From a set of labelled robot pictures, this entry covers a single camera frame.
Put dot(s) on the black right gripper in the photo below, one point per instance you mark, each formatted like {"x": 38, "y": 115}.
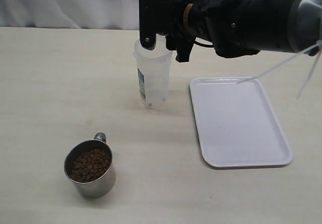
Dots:
{"x": 169, "y": 23}

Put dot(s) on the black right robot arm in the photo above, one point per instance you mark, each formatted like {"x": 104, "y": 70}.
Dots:
{"x": 233, "y": 28}

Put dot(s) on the clear plastic tall container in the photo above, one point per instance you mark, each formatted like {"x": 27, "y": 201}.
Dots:
{"x": 153, "y": 70}

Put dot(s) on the white curtain backdrop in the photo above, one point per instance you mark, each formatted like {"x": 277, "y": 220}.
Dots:
{"x": 88, "y": 14}

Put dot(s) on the white rectangular plastic tray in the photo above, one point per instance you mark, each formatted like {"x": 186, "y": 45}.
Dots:
{"x": 236, "y": 124}

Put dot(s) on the left steel cup with kibble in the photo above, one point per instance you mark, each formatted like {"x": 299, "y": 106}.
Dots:
{"x": 89, "y": 166}

